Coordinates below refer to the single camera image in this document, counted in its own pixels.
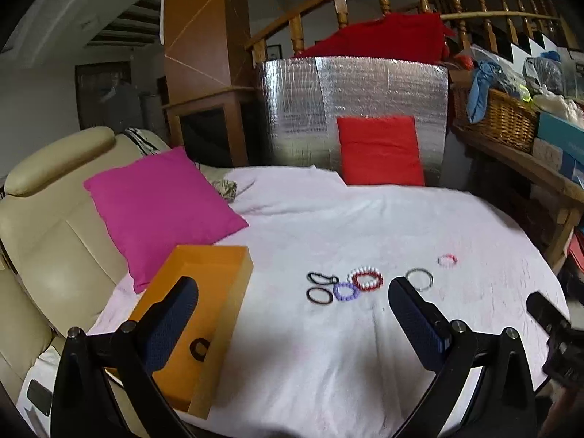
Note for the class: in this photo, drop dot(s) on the grey plastic bag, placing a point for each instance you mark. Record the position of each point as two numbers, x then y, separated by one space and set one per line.
545 73

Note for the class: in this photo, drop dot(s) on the orange cardboard box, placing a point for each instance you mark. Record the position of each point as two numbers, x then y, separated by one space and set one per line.
205 283

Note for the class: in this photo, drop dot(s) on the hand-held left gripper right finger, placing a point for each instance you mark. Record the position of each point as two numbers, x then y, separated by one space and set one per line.
413 324

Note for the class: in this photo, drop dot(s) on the black phone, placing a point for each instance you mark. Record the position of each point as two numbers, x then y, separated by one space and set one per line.
39 397

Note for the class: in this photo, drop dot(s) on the large red cushion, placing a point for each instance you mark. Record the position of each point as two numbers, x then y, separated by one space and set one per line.
388 36

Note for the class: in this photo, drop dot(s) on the beige leather sofa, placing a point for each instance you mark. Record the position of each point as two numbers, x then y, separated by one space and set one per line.
45 237

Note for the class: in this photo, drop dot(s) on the patterned cloth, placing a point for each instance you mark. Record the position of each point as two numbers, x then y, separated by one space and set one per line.
226 188

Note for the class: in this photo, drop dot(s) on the dark wooden door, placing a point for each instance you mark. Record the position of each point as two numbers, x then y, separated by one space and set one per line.
102 96

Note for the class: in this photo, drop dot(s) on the blue cardboard box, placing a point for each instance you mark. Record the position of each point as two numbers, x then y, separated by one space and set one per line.
561 141

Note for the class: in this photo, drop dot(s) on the wooden stair railing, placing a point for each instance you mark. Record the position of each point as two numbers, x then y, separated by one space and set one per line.
296 16

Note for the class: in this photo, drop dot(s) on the blue cloth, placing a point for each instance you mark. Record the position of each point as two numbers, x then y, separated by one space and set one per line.
479 91

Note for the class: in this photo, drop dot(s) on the pink cushion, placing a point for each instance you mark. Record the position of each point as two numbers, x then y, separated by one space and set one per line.
159 210

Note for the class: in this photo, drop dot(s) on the silver foil insulation panel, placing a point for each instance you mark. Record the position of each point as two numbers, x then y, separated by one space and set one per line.
296 109

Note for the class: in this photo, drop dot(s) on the wicker basket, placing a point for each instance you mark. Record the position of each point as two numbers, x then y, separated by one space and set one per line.
502 118

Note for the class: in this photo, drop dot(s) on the wooden cabinet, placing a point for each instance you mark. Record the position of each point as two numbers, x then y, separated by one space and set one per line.
196 45

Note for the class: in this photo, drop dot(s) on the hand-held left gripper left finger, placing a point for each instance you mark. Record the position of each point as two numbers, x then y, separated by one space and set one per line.
171 324

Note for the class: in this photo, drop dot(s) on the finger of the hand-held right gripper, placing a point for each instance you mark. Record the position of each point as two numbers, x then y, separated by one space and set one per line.
545 310

